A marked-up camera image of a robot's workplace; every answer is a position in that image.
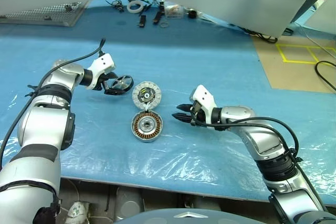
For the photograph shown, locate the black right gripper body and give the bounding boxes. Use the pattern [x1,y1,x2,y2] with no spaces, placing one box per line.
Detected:
[190,101,213,129]

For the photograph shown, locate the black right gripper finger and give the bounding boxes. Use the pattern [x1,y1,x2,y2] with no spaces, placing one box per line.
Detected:
[171,112,194,123]
[175,103,194,112]

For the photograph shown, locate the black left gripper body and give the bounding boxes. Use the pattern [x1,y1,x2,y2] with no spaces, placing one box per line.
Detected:
[98,72,113,95]

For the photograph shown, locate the black ring part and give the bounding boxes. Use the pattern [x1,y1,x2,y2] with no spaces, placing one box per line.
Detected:
[111,75,135,94]

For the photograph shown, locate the white motor disc circuit board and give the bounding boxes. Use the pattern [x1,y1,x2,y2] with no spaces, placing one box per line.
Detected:
[132,80,161,111]

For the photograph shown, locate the silver motor housing copper coils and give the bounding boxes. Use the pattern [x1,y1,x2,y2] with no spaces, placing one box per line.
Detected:
[130,111,164,143]

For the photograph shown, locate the blue table mat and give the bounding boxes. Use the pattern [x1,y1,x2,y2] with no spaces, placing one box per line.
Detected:
[0,0,336,201]

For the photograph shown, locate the white tape roll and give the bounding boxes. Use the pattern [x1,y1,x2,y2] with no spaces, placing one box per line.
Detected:
[127,1,145,14]

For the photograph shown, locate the black probe green tip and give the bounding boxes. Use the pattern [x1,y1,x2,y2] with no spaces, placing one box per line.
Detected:
[141,0,153,13]

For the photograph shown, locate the clear plastic parts bag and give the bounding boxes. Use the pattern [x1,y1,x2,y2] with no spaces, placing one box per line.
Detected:
[164,3,187,20]

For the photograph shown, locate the perforated metal plate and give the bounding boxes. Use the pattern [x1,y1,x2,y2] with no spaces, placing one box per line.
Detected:
[0,1,89,27]

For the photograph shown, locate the grey rounded housing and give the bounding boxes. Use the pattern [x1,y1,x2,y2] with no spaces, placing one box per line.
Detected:
[115,187,143,215]

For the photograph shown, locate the grey robot torso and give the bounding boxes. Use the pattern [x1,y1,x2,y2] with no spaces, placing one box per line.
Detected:
[123,207,279,224]

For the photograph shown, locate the white connector part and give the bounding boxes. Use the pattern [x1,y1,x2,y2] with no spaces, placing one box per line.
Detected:
[65,201,90,224]

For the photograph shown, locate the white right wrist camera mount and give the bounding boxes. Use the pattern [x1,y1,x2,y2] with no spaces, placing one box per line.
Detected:
[189,84,217,125]

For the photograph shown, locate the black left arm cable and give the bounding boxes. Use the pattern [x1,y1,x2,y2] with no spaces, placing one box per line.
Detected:
[0,38,106,168]

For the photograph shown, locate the black wire connector bundle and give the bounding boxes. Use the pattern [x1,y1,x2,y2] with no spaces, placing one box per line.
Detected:
[105,0,124,13]

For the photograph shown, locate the black cable bundle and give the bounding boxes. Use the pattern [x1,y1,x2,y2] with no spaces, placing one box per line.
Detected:
[246,28,279,44]

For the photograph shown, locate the black looped cable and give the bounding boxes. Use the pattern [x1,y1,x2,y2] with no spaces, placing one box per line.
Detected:
[314,60,336,91]

